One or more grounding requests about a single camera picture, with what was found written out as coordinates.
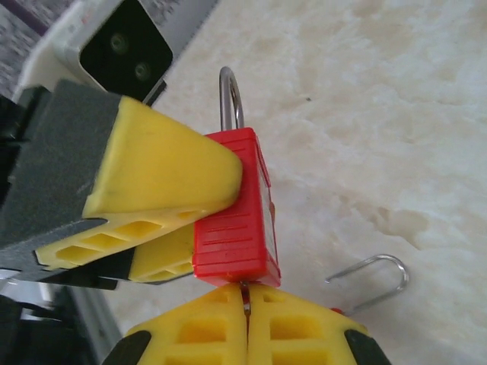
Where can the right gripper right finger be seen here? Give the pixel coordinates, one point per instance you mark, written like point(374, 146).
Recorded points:
point(304, 338)

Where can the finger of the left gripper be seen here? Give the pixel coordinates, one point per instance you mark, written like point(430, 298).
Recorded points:
point(163, 258)
point(152, 159)

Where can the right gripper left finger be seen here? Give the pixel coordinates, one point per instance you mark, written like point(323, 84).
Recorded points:
point(198, 334)

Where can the red padlock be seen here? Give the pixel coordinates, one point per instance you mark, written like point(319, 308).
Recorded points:
point(406, 275)
point(228, 235)

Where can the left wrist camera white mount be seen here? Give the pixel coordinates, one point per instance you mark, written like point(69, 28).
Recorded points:
point(121, 49)

